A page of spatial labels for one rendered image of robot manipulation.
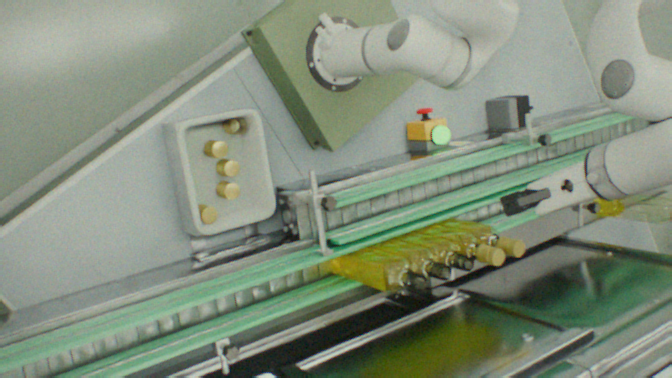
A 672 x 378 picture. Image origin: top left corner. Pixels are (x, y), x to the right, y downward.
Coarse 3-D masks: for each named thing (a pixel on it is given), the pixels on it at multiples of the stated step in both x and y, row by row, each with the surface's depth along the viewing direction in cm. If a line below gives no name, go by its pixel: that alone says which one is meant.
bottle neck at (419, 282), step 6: (408, 270) 120; (402, 276) 119; (408, 276) 118; (414, 276) 117; (420, 276) 117; (402, 282) 119; (408, 282) 118; (414, 282) 116; (420, 282) 119; (426, 282) 117; (414, 288) 117; (420, 288) 117
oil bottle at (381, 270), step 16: (352, 256) 130; (368, 256) 127; (384, 256) 126; (400, 256) 124; (336, 272) 136; (352, 272) 131; (368, 272) 126; (384, 272) 121; (400, 272) 120; (384, 288) 122; (400, 288) 121
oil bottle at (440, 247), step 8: (408, 232) 139; (400, 240) 135; (408, 240) 133; (416, 240) 132; (424, 240) 132; (432, 240) 131; (440, 240) 130; (448, 240) 129; (432, 248) 127; (440, 248) 126; (448, 248) 127; (456, 248) 128; (440, 256) 126
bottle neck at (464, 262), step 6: (450, 252) 126; (450, 258) 125; (456, 258) 124; (462, 258) 123; (468, 258) 123; (450, 264) 125; (456, 264) 124; (462, 264) 122; (468, 264) 124; (468, 270) 123
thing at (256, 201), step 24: (192, 120) 122; (216, 120) 125; (192, 144) 130; (240, 144) 136; (264, 144) 131; (192, 168) 131; (240, 168) 136; (264, 168) 132; (192, 192) 124; (240, 192) 137; (264, 192) 134; (240, 216) 132; (264, 216) 132
